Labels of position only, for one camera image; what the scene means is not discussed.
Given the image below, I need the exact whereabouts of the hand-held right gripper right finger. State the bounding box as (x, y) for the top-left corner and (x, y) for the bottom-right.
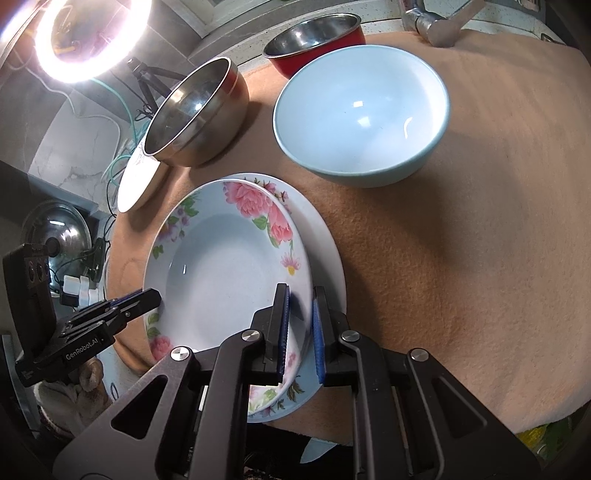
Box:
(311, 285), (541, 480)

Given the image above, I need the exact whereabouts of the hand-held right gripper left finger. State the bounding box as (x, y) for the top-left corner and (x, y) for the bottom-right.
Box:
(51, 282), (305, 480)

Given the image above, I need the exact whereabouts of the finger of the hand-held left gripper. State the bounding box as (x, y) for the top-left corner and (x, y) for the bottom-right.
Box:
(85, 288), (162, 329)

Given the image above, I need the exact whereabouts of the large white plate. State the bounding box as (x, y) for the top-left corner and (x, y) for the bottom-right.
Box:
(222, 174), (347, 421)

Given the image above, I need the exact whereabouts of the floral deep plate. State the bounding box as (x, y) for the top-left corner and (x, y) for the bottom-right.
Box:
(142, 180), (315, 423)

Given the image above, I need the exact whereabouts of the light blue bowl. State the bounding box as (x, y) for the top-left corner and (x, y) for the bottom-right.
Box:
(273, 45), (450, 188)

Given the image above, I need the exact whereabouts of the stainless steel bowl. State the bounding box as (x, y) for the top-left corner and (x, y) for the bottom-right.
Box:
(263, 13), (367, 79)

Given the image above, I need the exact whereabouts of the person's left hand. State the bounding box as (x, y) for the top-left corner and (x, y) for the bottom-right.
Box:
(34, 355), (116, 435)

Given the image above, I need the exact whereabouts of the white power plug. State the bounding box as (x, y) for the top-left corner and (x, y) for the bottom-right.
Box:
(60, 274), (100, 308)

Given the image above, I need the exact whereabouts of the steel pot lid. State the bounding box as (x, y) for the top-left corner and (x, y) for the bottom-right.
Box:
(21, 200), (90, 282)

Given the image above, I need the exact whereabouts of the pale blue plate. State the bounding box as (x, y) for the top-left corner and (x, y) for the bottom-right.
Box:
(300, 436), (340, 462)

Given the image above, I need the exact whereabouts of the small white plate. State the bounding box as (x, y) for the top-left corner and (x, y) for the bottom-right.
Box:
(116, 143), (169, 213)

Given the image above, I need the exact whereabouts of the silver steel bowl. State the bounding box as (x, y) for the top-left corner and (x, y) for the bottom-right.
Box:
(143, 56), (250, 168)

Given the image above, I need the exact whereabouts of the beige cloth mat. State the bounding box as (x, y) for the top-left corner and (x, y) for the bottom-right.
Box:
(106, 23), (591, 444)

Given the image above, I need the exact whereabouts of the black tripod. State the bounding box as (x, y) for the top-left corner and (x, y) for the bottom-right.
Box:
(127, 58), (190, 116)

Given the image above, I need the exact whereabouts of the yellow green cloth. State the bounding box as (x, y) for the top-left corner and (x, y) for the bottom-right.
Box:
(517, 415), (583, 457)

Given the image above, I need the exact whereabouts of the chrome faucet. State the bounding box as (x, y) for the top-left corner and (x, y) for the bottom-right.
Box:
(399, 0), (485, 47)

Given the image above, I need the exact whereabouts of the white cable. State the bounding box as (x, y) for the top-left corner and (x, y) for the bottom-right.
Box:
(28, 69), (125, 153)

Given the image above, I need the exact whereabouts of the teal cable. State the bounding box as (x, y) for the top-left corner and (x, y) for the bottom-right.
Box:
(90, 76), (158, 181)

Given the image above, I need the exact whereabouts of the ring light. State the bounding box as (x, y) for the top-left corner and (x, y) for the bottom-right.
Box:
(34, 0), (148, 84)

